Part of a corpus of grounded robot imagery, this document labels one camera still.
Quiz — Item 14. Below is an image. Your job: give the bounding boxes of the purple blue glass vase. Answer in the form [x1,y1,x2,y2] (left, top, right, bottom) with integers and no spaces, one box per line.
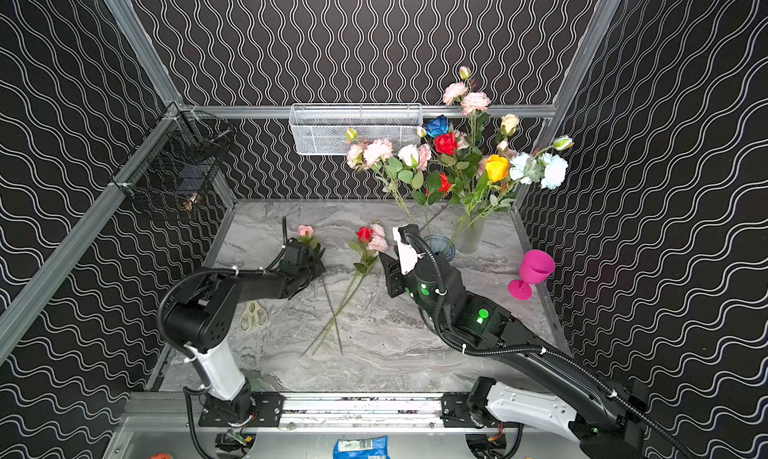
[422,235,456,263]

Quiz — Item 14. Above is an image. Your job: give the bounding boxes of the frosted clear glass vase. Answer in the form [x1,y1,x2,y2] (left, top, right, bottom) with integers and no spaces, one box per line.
[454,213,485,254]

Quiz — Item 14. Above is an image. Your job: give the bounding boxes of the white rose flower stem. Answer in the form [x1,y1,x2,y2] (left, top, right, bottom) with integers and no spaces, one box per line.
[393,144,431,220]

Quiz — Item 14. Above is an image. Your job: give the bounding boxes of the orange yellow rose stem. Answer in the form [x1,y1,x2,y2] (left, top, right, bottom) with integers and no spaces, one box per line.
[450,155,511,242]

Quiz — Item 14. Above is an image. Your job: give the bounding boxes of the blue rose flower stem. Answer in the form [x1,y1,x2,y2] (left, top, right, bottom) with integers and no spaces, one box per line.
[424,115,452,138]

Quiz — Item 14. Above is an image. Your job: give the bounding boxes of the white peony flower stem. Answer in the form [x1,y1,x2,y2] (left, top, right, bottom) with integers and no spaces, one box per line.
[497,135,575,212]

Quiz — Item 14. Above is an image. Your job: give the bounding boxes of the cream rose flower stem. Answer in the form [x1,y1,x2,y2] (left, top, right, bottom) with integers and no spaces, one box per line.
[499,114,520,137]

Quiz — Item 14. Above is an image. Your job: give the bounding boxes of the pink peony flower stem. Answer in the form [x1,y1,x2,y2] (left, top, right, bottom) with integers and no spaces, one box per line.
[442,66,491,145]

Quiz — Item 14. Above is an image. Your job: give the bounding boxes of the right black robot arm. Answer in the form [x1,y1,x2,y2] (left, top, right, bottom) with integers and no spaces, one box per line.
[379,224,694,458]

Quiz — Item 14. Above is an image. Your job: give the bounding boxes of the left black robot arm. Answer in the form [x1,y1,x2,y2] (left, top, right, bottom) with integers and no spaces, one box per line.
[156,231,325,425]

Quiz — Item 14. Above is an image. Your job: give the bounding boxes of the small pink rose stem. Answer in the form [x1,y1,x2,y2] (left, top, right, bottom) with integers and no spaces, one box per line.
[298,225,344,356]

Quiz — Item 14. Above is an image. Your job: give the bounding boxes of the red pink rose stem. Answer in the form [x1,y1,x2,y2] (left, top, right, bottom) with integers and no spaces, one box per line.
[301,222,389,356]

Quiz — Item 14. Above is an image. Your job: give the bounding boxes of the magenta plastic goblet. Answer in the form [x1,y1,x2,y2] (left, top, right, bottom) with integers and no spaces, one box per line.
[508,250,556,301]

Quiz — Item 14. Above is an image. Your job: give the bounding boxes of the blue snack packet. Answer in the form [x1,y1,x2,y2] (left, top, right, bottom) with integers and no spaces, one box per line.
[333,436,389,459]

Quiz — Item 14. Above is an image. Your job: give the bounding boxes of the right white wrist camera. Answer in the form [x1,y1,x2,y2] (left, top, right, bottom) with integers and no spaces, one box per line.
[392,224,424,276]

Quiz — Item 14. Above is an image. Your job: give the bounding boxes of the beige handled scissors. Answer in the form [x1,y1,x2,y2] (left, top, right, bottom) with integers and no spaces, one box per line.
[239,300,269,332]

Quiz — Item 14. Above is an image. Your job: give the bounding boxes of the white wire mesh basket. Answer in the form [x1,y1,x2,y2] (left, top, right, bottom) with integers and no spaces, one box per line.
[289,103,423,156]

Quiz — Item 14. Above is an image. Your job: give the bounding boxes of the black wire basket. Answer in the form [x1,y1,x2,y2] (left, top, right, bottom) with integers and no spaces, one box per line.
[121,111,234,223]

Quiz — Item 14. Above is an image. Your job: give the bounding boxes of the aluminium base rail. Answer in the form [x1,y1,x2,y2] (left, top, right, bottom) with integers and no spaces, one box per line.
[128,391,607,431]

